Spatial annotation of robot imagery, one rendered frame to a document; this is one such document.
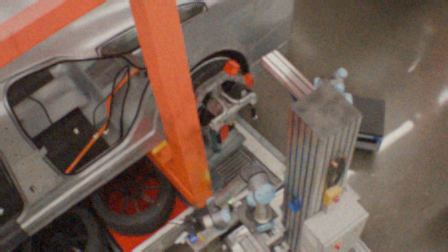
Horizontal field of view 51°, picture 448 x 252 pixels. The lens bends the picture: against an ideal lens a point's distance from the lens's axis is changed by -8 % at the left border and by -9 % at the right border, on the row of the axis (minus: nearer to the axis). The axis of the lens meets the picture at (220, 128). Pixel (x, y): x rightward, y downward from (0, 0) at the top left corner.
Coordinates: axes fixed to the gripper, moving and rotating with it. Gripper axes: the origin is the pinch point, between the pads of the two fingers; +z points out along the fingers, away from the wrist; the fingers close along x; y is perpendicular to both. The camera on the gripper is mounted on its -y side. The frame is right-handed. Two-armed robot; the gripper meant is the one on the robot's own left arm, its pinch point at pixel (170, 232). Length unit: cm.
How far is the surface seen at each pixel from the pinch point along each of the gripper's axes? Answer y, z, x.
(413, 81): 107, -273, 137
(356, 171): 116, -166, 68
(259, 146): 101, -94, 120
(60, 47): -84, 28, 89
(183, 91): -66, -31, 38
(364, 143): 99, -180, 81
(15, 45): -146, 31, 6
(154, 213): 65, 10, 63
